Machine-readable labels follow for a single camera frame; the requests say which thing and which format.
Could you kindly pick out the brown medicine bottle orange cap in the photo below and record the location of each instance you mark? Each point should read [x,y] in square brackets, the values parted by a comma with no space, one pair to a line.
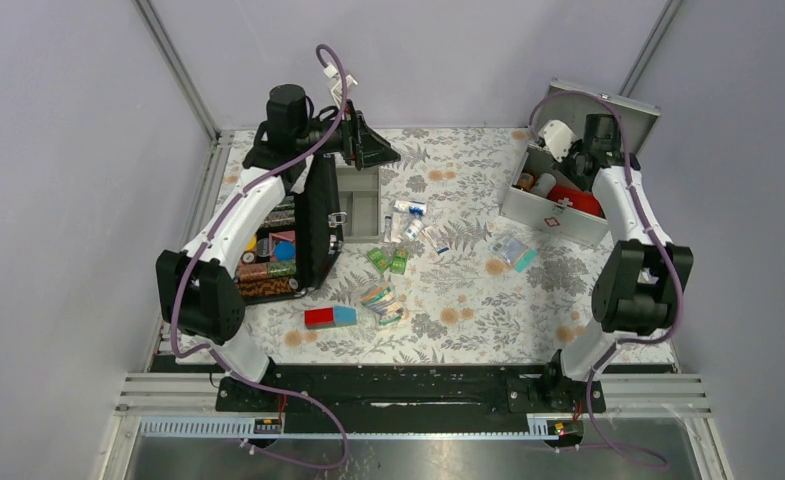
[525,182]

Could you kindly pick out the red first aid pouch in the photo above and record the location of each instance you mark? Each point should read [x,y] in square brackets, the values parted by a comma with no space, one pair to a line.
[578,200]

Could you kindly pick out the clear bag teal item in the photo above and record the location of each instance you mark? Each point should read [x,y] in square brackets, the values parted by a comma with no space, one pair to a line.
[514,252]

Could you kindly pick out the green wind oil box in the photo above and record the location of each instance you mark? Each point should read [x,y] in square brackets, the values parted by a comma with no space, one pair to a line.
[399,261]

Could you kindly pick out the red blue box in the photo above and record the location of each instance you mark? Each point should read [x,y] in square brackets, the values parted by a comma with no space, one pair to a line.
[330,317]

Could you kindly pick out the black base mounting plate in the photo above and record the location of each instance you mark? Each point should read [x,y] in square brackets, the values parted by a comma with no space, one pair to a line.
[404,399]

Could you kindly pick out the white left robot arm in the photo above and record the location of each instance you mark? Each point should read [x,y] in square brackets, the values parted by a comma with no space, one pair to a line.
[292,156]

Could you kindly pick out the grey metal box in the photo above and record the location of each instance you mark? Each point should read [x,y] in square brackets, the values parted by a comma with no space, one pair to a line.
[564,179]

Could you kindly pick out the white blue small tube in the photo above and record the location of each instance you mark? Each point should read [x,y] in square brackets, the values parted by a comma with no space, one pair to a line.
[436,239]

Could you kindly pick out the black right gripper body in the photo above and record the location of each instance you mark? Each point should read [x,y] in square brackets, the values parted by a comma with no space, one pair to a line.
[570,162]

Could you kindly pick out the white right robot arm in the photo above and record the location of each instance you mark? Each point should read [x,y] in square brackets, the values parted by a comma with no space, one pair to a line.
[638,297]

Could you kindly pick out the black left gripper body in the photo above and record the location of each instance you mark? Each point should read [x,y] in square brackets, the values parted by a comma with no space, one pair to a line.
[348,132]

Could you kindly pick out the grey plastic tray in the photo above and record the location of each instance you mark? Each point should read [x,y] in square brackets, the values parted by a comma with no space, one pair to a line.
[360,198]

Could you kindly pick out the black open case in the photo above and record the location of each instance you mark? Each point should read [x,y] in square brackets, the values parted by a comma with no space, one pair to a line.
[304,236]

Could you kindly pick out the striped bandage packet stack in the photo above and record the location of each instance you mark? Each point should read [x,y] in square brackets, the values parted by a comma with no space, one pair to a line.
[383,302]

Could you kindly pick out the white plastic bottle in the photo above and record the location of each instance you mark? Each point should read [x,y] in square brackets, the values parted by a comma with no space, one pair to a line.
[543,185]

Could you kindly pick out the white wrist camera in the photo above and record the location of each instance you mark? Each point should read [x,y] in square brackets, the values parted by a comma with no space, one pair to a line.
[335,82]
[557,138]

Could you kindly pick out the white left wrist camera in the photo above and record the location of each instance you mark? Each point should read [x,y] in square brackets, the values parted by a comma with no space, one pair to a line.
[335,82]

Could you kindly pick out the white flat wrapped bandage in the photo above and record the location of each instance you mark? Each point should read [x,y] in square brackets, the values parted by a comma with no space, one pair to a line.
[397,225]

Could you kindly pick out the white bandage roll blue label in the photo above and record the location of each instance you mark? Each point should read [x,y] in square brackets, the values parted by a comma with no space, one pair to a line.
[410,207]

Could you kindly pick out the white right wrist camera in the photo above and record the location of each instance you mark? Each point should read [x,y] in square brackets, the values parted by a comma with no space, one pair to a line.
[557,138]

